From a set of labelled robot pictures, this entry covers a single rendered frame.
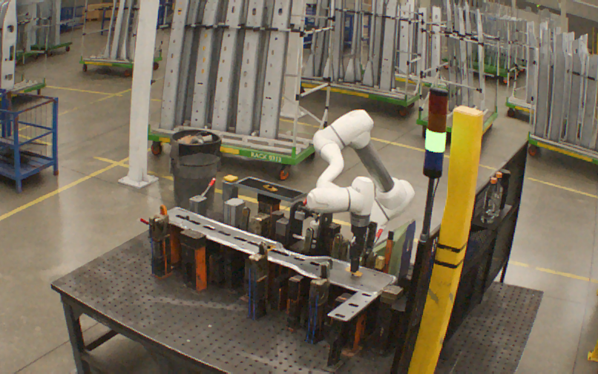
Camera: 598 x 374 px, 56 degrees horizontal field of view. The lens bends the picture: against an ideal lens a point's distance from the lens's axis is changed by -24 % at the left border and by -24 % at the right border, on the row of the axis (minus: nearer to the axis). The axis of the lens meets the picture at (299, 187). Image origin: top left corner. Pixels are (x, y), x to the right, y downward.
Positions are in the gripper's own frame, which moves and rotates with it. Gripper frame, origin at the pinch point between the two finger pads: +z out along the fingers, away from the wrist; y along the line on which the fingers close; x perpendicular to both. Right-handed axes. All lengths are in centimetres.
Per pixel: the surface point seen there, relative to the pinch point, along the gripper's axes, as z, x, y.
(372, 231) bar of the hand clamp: -11.1, -0.4, -15.4
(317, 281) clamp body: 1.2, -5.6, 23.4
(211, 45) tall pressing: -28, -370, -348
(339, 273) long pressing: 5.7, -6.3, 2.3
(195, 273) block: 23, -78, 21
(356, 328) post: 20.5, 16.0, 22.2
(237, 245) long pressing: 5, -61, 7
